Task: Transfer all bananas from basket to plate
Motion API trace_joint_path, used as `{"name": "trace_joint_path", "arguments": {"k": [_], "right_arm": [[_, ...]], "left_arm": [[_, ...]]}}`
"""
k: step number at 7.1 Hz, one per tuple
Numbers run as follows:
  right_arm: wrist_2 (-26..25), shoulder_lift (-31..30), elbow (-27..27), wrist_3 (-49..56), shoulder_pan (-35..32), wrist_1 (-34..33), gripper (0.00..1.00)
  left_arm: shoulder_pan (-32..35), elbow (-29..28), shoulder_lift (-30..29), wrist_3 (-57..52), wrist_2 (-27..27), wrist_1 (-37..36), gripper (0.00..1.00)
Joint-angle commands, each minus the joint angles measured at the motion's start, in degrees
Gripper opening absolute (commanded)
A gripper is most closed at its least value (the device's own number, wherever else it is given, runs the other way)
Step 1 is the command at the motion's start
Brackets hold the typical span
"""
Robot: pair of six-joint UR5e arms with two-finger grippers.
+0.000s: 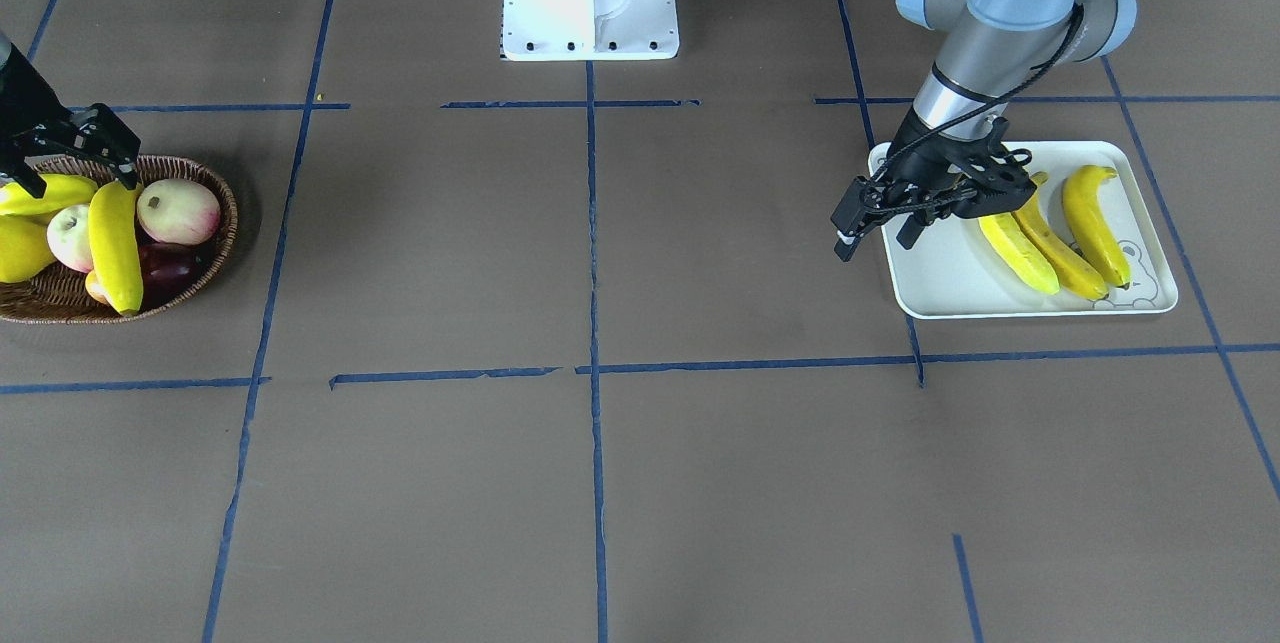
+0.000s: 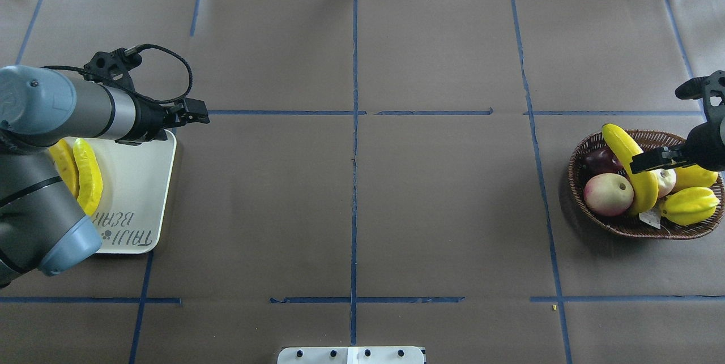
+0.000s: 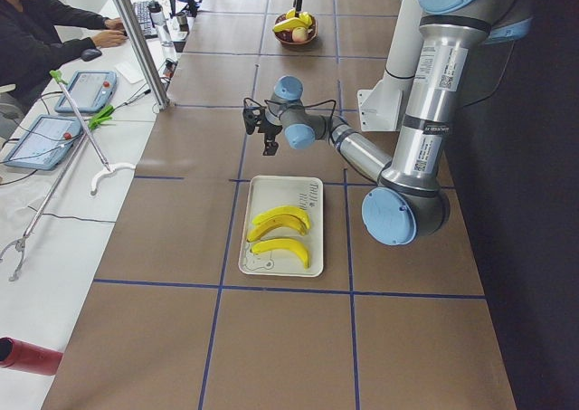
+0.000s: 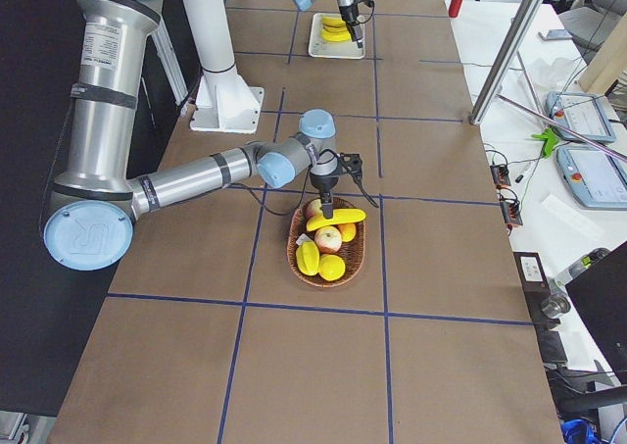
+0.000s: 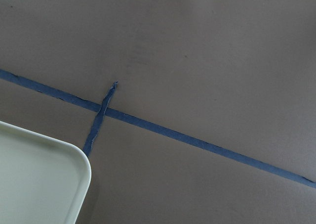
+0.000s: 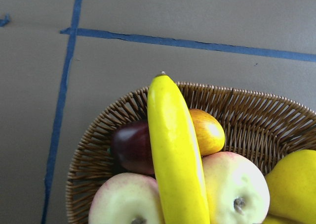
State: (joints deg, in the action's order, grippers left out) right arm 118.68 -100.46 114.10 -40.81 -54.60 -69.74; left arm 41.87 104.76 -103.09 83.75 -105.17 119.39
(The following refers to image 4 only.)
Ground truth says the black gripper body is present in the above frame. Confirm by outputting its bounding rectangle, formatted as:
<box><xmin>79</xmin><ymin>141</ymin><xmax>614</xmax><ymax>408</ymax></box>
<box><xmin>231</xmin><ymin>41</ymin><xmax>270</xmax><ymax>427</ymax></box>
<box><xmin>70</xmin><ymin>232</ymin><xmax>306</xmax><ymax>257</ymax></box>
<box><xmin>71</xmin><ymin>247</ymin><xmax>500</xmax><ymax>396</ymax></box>
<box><xmin>310</xmin><ymin>173</ymin><xmax>339</xmax><ymax>200</ymax></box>
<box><xmin>340</xmin><ymin>3</ymin><xmax>358</xmax><ymax>25</ymax></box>

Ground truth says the yellow banana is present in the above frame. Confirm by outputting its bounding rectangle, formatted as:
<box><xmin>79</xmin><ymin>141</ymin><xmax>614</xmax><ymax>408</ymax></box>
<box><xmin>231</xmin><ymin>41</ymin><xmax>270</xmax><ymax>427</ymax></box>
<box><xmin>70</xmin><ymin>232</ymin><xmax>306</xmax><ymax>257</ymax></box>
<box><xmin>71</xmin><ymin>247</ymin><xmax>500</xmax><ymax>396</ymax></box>
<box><xmin>306</xmin><ymin>208</ymin><xmax>366</xmax><ymax>232</ymax></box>
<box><xmin>322</xmin><ymin>26</ymin><xmax>348</xmax><ymax>32</ymax></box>
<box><xmin>321</xmin><ymin>16</ymin><xmax>347</xmax><ymax>29</ymax></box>
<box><xmin>320</xmin><ymin>30</ymin><xmax>352</xmax><ymax>43</ymax></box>

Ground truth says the brown wicker basket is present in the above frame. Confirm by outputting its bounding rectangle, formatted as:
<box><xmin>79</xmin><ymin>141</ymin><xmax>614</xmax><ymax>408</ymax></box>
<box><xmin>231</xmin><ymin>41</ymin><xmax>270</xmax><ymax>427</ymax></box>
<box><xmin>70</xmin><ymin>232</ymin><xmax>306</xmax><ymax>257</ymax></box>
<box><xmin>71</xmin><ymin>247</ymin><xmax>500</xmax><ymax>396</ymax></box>
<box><xmin>287</xmin><ymin>198</ymin><xmax>365</xmax><ymax>288</ymax></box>

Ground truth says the pink peach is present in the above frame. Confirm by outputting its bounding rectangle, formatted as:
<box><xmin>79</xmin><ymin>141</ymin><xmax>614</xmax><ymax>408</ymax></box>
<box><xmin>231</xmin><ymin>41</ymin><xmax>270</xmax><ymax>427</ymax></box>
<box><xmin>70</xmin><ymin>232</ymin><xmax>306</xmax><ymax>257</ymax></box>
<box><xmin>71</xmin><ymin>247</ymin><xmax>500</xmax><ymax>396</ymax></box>
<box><xmin>306</xmin><ymin>198</ymin><xmax>323</xmax><ymax>220</ymax></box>

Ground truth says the orange fruit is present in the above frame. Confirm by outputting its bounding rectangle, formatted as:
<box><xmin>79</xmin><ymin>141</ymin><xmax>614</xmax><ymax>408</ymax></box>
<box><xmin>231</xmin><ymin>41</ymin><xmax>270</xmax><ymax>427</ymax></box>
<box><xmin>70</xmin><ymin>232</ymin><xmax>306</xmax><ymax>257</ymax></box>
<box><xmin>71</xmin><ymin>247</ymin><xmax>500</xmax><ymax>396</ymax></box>
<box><xmin>337</xmin><ymin>222</ymin><xmax>357</xmax><ymax>243</ymax></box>

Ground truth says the cream bear print tray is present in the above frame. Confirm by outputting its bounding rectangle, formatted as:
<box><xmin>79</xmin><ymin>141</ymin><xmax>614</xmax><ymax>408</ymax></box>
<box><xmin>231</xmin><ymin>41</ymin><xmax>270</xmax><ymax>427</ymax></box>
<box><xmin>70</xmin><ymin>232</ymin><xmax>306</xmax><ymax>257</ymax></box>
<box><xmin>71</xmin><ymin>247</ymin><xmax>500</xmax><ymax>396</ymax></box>
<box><xmin>308</xmin><ymin>13</ymin><xmax>365</xmax><ymax>60</ymax></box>

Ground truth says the yellow star fruit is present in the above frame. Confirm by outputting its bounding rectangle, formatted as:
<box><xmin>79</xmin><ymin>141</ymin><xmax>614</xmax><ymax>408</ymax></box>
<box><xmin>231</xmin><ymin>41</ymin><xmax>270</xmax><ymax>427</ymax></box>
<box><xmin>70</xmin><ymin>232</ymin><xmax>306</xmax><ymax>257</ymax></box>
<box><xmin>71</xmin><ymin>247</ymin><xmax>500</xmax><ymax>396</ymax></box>
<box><xmin>296</xmin><ymin>241</ymin><xmax>320</xmax><ymax>276</ymax></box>

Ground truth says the yellow lemon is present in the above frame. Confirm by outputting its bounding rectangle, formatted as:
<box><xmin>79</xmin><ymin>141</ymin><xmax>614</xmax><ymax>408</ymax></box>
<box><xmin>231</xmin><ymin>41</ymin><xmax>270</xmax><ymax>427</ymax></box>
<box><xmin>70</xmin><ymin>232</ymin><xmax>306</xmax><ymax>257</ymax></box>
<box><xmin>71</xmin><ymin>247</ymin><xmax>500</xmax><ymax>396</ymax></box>
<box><xmin>318</xmin><ymin>254</ymin><xmax>346</xmax><ymax>282</ymax></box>

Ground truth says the green clamp tool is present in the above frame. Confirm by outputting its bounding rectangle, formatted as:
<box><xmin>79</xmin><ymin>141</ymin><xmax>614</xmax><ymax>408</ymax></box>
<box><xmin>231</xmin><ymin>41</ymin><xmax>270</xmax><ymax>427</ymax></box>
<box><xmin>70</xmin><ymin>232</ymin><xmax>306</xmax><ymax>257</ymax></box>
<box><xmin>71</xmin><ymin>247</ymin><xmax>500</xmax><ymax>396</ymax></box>
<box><xmin>531</xmin><ymin>127</ymin><xmax>560</xmax><ymax>159</ymax></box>

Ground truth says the upper teach pendant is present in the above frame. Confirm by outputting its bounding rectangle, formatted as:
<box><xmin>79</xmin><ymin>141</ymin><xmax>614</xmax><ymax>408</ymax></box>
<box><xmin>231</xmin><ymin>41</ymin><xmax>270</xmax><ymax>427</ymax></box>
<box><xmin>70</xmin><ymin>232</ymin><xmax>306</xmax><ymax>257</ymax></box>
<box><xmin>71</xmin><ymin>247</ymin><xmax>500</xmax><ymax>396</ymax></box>
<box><xmin>546</xmin><ymin>91</ymin><xmax>616</xmax><ymax>143</ymax></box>

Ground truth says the teach pendant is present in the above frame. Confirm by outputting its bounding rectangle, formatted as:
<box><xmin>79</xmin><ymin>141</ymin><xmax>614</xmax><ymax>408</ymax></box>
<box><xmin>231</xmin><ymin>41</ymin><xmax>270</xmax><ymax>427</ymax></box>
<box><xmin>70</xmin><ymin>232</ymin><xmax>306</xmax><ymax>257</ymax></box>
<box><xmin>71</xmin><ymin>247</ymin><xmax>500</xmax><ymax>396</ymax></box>
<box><xmin>555</xmin><ymin>145</ymin><xmax>626</xmax><ymax>210</ymax></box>
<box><xmin>546</xmin><ymin>91</ymin><xmax>616</xmax><ymax>143</ymax></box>

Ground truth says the lower teach pendant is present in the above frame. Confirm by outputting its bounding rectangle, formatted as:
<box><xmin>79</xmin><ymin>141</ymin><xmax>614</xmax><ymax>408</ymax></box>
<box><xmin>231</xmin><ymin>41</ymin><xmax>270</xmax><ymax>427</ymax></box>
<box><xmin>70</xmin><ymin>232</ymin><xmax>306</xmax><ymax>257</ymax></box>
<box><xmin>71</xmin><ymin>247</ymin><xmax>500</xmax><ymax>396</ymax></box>
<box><xmin>555</xmin><ymin>145</ymin><xmax>626</xmax><ymax>210</ymax></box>

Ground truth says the black monitor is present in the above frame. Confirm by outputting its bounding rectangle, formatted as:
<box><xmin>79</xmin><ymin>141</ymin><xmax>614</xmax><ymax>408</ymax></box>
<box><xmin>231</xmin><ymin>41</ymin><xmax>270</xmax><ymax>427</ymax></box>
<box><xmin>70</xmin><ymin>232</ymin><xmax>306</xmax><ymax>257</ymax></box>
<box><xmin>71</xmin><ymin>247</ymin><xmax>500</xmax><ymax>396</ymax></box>
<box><xmin>566</xmin><ymin>246</ymin><xmax>626</xmax><ymax>384</ymax></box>

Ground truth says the aluminium frame post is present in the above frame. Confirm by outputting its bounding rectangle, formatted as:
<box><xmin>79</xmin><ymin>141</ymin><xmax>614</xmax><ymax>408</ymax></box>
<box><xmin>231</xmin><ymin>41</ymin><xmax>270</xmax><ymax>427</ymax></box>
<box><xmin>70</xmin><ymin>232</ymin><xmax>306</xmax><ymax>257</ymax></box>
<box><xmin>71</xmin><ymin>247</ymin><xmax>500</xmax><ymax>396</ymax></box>
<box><xmin>469</xmin><ymin>0</ymin><xmax>544</xmax><ymax>125</ymax></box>

